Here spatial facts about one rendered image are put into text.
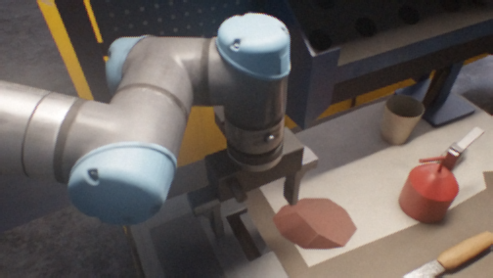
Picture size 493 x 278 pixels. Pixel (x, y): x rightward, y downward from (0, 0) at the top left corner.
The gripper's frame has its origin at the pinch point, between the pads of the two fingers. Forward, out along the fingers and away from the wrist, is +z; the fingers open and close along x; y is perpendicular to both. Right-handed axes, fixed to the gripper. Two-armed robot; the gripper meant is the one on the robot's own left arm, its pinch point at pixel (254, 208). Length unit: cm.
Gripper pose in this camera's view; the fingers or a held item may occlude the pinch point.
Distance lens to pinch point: 60.6
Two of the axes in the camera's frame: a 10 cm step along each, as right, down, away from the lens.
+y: 4.4, 6.2, -6.4
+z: 0.2, 7.1, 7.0
